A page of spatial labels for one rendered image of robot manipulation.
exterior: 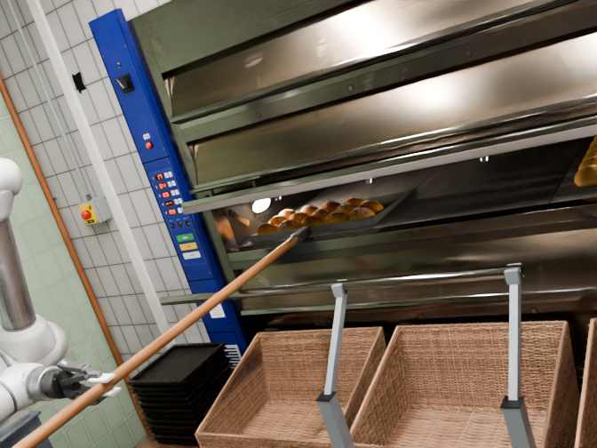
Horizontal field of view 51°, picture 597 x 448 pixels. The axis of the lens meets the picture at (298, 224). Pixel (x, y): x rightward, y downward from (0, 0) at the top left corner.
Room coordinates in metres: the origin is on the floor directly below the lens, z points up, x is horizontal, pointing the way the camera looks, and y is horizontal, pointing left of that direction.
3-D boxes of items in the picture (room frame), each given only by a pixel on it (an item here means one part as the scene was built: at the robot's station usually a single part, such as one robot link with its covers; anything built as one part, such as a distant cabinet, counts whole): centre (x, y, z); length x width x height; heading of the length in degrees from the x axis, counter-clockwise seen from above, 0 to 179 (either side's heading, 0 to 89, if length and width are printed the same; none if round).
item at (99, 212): (2.69, 0.81, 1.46); 0.10 x 0.07 x 0.10; 54
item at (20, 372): (1.62, 0.85, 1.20); 0.16 x 0.13 x 0.11; 55
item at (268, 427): (1.97, 0.20, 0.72); 0.56 x 0.49 x 0.28; 55
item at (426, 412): (1.63, -0.28, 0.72); 0.56 x 0.49 x 0.28; 53
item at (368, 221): (2.39, -0.13, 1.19); 0.55 x 0.36 x 0.03; 54
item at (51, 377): (1.52, 0.69, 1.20); 0.09 x 0.07 x 0.08; 55
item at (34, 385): (1.57, 0.75, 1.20); 0.09 x 0.06 x 0.09; 145
